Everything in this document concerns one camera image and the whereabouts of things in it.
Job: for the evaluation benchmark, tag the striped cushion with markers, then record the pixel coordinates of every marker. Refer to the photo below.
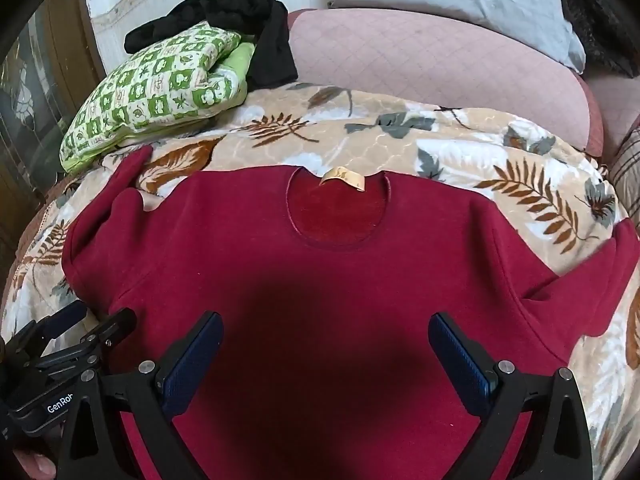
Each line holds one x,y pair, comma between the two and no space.
627,170

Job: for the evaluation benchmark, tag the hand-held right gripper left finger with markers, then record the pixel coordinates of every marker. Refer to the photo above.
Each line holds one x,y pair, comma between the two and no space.
192,360

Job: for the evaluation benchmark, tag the pink quilted cushion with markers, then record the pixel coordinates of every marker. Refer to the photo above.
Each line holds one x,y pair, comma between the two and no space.
425,60

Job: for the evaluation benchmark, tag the dark fuzzy cloth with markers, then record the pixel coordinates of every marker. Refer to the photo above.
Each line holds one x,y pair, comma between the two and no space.
595,25

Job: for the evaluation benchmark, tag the green checked pillow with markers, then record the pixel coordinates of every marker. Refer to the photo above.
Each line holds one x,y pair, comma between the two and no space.
150,90

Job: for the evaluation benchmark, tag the person's left hand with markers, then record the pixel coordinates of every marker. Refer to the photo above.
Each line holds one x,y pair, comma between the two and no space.
35,465

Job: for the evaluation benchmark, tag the wooden glass door cabinet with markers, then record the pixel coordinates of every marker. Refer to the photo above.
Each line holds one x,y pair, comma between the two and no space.
40,85

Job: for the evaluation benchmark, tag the red sweater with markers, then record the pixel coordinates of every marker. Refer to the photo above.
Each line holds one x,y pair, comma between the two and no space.
320,260

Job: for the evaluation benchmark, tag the white bed headboard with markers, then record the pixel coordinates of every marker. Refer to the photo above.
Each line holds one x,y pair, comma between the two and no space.
125,10

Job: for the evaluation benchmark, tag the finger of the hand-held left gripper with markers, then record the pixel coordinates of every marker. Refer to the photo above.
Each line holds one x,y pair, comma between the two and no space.
117,322
67,316

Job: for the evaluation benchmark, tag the leaf printed blanket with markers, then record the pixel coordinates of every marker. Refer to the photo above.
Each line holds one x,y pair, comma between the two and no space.
450,135

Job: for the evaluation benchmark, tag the black garment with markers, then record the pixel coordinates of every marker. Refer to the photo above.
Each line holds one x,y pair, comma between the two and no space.
270,45

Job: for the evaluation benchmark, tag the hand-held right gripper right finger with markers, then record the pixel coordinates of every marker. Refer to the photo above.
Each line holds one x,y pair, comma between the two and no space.
460,365

